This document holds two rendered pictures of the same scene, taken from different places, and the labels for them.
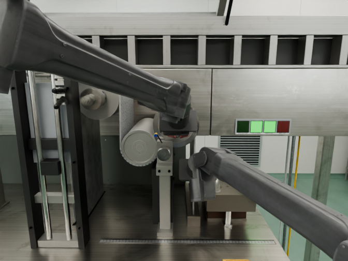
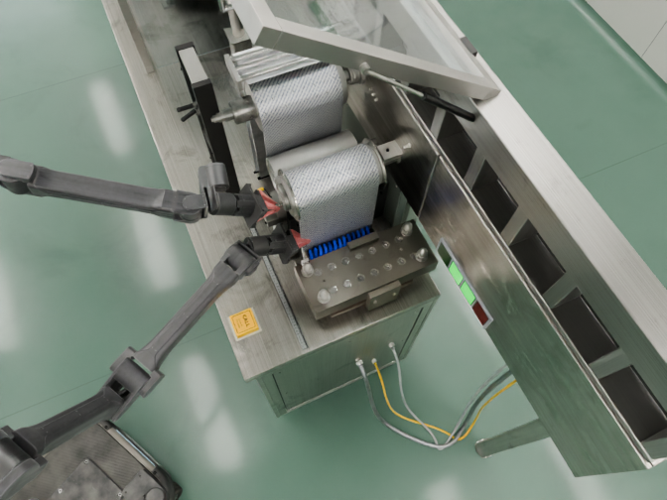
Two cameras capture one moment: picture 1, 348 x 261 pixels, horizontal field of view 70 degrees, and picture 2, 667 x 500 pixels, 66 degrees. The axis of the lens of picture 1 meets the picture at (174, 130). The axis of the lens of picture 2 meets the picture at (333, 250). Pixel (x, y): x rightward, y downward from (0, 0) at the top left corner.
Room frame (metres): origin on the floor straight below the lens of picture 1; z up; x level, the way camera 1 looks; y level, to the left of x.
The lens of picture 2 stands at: (0.56, -0.72, 2.41)
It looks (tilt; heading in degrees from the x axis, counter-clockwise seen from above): 64 degrees down; 63
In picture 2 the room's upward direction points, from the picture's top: 2 degrees clockwise
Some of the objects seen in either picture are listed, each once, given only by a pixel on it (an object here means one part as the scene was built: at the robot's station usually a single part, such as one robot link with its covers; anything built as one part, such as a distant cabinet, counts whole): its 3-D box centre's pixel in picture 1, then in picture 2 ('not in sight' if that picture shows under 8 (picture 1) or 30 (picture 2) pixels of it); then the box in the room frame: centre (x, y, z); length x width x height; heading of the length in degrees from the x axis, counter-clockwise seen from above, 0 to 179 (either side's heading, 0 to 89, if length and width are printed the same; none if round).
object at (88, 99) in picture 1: (86, 100); (221, 116); (0.70, 0.24, 1.33); 0.06 x 0.03 x 0.03; 179
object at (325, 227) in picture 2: (192, 155); (337, 223); (0.90, -0.07, 1.11); 0.23 x 0.01 x 0.18; 179
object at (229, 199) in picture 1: (220, 178); (365, 268); (0.94, -0.19, 1.00); 0.40 x 0.16 x 0.06; 179
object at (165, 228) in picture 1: (164, 188); (275, 226); (0.74, 0.03, 1.05); 0.06 x 0.05 x 0.31; 179
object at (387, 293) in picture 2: not in sight; (383, 296); (0.95, -0.28, 0.96); 0.10 x 0.03 x 0.11; 179
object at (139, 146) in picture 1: (144, 138); (314, 163); (0.90, 0.11, 1.17); 0.26 x 0.12 x 0.12; 179
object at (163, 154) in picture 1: (163, 153); not in sight; (0.70, 0.03, 1.18); 0.04 x 0.02 x 0.04; 89
